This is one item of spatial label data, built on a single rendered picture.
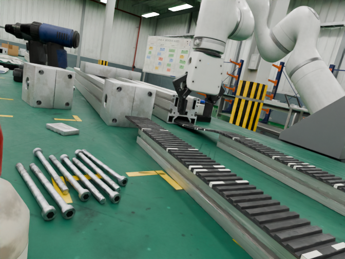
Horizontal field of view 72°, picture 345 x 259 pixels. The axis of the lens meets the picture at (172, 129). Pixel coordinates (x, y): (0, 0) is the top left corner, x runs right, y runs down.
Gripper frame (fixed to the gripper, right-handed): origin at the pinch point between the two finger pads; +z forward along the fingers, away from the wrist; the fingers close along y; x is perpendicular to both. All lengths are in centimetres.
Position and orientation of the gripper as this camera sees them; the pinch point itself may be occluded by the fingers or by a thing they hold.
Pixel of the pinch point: (194, 110)
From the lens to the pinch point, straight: 65.7
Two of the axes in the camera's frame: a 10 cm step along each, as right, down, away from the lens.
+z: -1.9, 9.6, 2.0
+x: -4.5, -2.7, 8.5
